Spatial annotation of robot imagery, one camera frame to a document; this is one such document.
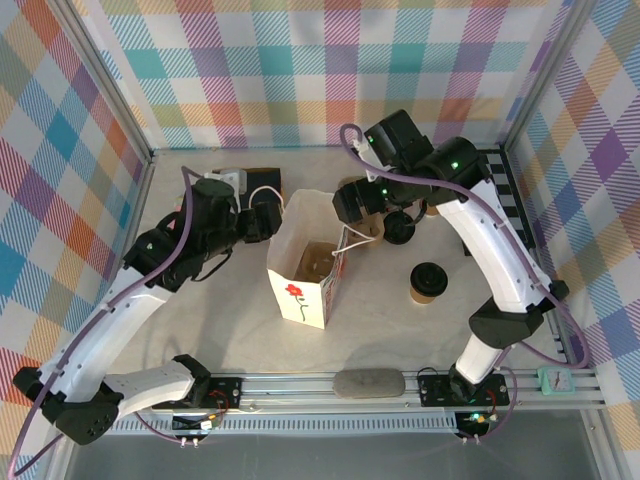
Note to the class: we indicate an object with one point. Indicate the pulp cup carrier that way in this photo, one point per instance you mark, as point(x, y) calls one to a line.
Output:
point(315, 262)

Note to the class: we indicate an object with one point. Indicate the white flower print paper bag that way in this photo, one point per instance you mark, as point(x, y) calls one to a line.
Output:
point(295, 305)

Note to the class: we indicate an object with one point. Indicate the black plastic cup lid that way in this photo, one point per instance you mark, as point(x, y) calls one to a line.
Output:
point(428, 277)

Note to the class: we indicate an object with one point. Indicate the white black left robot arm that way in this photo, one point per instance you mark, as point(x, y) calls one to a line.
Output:
point(150, 387)

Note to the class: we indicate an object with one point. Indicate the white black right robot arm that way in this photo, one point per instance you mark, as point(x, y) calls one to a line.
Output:
point(492, 250)

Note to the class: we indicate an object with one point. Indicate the black grey chessboard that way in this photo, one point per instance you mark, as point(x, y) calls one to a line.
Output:
point(515, 220)

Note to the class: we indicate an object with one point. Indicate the grey oval stone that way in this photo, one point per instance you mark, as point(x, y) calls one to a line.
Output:
point(368, 383)

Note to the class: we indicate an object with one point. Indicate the small electronics board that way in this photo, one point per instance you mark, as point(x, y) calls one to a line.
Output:
point(477, 418)
point(200, 424)

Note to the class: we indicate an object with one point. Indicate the teal alarm clock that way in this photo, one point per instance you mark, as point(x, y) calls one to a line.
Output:
point(555, 381)

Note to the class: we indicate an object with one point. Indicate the aluminium side rail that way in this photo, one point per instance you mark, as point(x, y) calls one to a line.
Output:
point(140, 190)

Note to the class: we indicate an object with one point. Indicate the aluminium frame post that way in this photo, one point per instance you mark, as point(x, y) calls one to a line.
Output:
point(110, 82)
point(545, 75)

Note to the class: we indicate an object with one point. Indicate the wide aluminium base rail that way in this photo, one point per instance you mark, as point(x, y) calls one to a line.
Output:
point(290, 392)

